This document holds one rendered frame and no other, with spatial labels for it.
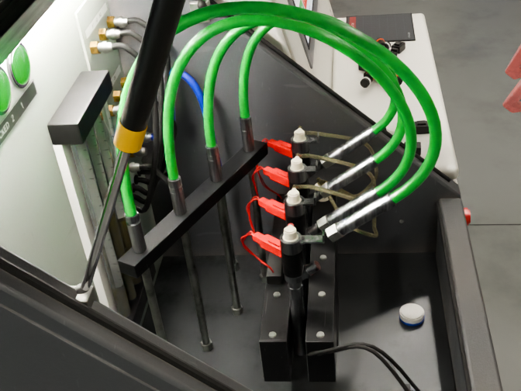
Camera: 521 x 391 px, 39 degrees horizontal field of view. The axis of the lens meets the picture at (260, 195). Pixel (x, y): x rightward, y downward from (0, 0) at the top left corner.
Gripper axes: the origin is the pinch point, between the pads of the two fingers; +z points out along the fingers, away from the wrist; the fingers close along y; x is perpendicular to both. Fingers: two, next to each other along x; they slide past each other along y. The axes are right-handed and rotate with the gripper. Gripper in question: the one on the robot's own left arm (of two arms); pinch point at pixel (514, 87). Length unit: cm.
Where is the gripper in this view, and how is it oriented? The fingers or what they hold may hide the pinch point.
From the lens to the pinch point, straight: 80.6
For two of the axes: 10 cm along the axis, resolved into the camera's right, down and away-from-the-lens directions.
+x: 8.1, 5.0, 3.1
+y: -2.4, 7.6, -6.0
